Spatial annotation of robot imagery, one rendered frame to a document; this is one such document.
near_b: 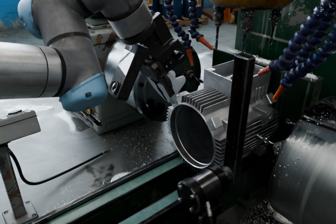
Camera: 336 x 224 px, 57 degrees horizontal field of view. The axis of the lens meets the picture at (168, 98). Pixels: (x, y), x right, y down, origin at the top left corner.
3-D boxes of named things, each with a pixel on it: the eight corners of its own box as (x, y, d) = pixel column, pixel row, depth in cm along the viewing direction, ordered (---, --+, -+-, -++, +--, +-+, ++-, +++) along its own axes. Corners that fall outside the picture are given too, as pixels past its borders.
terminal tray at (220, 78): (235, 83, 83) (237, 57, 79) (268, 98, 75) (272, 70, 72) (201, 95, 76) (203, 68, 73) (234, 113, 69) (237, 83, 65)
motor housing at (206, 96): (219, 125, 92) (224, 66, 84) (273, 157, 79) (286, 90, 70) (165, 150, 82) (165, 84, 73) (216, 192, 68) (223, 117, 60)
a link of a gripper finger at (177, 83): (196, 93, 71) (181, 64, 65) (178, 111, 69) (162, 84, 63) (187, 88, 73) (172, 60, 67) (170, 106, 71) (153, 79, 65)
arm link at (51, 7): (24, 51, 49) (85, 21, 47) (8, -9, 51) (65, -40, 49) (54, 63, 56) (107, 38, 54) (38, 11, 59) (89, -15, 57)
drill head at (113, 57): (144, 77, 126) (142, 15, 114) (208, 113, 100) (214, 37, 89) (87, 94, 112) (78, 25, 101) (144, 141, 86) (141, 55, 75)
